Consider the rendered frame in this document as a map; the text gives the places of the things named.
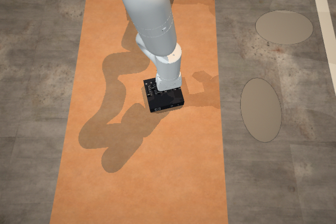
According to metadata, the black lighting desk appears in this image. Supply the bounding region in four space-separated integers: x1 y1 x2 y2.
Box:
143 78 184 112

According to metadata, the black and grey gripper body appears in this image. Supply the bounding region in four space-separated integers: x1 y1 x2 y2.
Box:
155 72 182 91

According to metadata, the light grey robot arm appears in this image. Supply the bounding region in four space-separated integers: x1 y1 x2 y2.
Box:
122 0 182 82

